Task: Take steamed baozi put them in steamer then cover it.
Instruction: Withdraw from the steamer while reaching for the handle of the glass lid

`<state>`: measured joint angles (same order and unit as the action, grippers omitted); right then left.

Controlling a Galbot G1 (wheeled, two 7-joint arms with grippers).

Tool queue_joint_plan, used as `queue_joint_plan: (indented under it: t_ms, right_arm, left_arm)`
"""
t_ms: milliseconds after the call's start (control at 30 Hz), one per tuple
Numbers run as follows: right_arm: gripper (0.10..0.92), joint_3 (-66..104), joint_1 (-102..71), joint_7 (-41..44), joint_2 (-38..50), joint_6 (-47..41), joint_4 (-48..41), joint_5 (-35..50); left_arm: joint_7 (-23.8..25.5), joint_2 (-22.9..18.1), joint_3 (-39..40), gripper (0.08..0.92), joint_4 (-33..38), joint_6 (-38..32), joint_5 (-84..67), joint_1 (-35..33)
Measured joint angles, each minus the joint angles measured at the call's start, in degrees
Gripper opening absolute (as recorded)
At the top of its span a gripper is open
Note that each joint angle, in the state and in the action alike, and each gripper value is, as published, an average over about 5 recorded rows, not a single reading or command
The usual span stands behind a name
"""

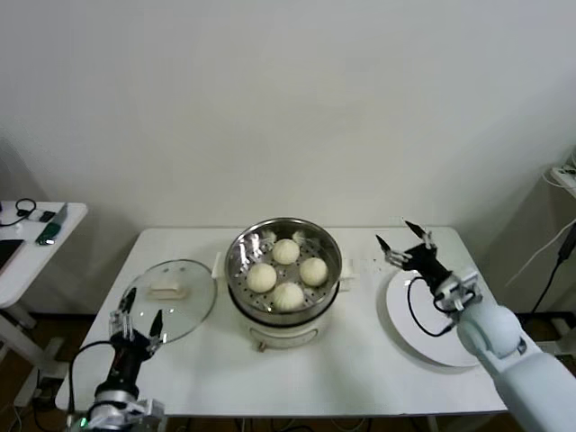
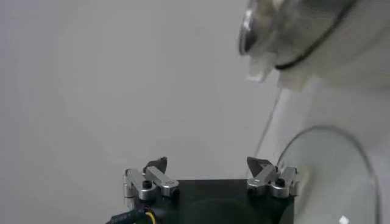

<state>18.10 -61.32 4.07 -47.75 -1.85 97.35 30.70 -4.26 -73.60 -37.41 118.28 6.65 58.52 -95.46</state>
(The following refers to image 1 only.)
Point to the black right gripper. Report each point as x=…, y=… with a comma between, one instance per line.
x=425, y=263

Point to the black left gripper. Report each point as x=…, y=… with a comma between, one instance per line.
x=130, y=355

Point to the dark phone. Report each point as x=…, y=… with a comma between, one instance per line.
x=9, y=253

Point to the small black device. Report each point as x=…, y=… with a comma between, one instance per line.
x=47, y=217

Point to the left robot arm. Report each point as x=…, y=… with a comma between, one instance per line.
x=112, y=400

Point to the white round plate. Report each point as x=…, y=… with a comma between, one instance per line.
x=405, y=324

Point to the steel perforated steamer basket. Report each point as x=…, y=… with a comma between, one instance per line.
x=328, y=256

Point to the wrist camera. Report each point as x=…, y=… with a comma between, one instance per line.
x=459, y=290
x=148, y=411

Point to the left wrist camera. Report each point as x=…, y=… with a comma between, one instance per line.
x=148, y=411

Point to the white steamed baozi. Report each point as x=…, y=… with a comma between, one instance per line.
x=285, y=251
x=261, y=277
x=313, y=271
x=288, y=297

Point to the steel steamer pot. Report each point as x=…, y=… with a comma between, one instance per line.
x=279, y=335

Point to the white side table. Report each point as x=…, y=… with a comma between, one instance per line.
x=27, y=279

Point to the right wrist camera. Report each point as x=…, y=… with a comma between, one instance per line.
x=459, y=290

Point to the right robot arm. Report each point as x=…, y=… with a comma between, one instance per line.
x=508, y=360

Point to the white power strip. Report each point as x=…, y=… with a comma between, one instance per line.
x=566, y=173

